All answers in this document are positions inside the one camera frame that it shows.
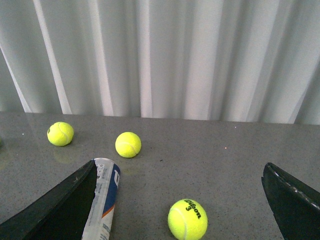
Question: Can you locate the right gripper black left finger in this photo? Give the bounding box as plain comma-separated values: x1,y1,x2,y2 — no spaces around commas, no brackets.
0,160,97,240

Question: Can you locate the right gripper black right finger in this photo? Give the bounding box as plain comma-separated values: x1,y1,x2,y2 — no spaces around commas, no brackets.
261,162,320,240

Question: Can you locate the clear Wilson tennis ball can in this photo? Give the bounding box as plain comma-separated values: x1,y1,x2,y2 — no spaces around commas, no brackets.
81,158,121,240

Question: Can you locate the far yellow tennis ball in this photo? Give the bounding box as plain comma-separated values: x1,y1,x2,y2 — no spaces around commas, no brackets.
47,121,74,147

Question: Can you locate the yellow tennis ball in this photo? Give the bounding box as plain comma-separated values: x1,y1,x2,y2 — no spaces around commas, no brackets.
115,132,142,158
47,121,74,147

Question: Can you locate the middle yellow tennis ball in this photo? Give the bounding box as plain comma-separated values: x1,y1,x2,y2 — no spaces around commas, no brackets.
115,132,142,158

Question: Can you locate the tennis ball with Wilson 3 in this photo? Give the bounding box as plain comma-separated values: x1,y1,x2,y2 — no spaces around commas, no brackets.
167,198,208,240

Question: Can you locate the white pleated curtain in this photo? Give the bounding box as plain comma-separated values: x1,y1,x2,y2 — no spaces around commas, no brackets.
0,0,320,125

